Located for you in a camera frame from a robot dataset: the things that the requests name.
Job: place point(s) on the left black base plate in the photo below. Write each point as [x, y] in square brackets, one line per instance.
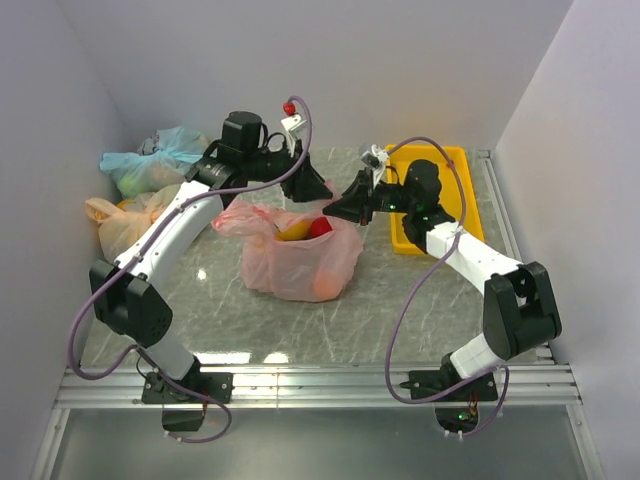
[192, 389]

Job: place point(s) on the aluminium front rail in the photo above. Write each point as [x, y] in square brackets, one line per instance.
[273, 386]

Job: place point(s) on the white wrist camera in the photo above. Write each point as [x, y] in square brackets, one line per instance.
[374, 157]
[294, 125]

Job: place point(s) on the yellow fake lemon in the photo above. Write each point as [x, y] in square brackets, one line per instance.
[295, 232]

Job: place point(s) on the orange tied plastic bag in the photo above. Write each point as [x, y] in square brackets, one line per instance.
[121, 225]

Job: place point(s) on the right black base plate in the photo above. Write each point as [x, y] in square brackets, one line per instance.
[425, 383]

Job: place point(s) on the yellow plastic tray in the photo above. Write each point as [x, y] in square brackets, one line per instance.
[449, 197]

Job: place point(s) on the blue tied plastic bag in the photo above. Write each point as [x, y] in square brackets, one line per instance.
[160, 161]

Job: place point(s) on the red fake apple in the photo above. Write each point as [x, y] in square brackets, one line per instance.
[319, 227]

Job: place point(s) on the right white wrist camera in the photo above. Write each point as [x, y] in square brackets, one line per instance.
[374, 157]

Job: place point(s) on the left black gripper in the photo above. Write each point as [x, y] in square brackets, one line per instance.
[306, 184]

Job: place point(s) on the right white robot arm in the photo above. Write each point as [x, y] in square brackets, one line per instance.
[519, 307]

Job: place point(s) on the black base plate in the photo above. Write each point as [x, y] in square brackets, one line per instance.
[192, 389]
[425, 383]

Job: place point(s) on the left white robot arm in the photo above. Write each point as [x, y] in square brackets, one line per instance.
[125, 294]

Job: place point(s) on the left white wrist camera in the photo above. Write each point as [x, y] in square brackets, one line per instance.
[294, 125]

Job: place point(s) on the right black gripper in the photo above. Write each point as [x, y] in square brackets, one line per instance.
[357, 202]

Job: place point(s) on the pink plastic bag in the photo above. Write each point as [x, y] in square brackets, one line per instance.
[287, 269]

